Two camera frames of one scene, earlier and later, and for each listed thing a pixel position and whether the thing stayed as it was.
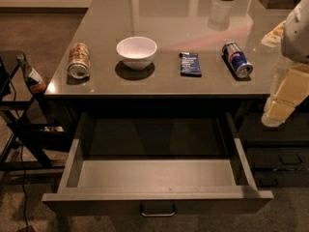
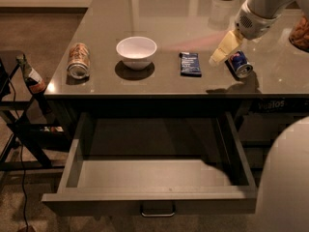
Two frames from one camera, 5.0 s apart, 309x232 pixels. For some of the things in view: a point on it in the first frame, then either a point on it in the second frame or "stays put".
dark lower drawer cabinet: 277,157 stays put
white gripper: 296,38 → 255,23
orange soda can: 78,63 stays put
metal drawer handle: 157,215 stays put
